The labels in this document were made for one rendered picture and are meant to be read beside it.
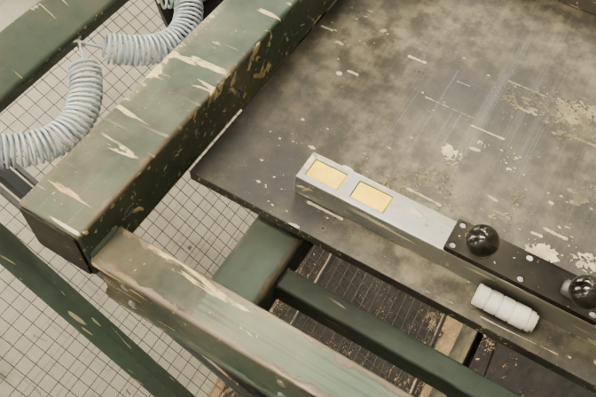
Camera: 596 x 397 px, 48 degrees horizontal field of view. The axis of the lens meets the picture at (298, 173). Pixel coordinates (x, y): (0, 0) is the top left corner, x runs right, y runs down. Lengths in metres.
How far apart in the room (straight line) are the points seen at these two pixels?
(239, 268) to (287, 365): 0.20
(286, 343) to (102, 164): 0.32
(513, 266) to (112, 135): 0.54
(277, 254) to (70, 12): 0.73
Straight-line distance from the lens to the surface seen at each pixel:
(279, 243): 0.95
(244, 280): 0.92
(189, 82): 0.95
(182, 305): 0.82
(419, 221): 0.90
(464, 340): 2.09
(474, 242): 0.76
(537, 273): 0.89
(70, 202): 0.86
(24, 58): 1.38
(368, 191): 0.91
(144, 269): 0.85
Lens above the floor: 1.89
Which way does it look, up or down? 12 degrees down
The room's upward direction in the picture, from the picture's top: 46 degrees counter-clockwise
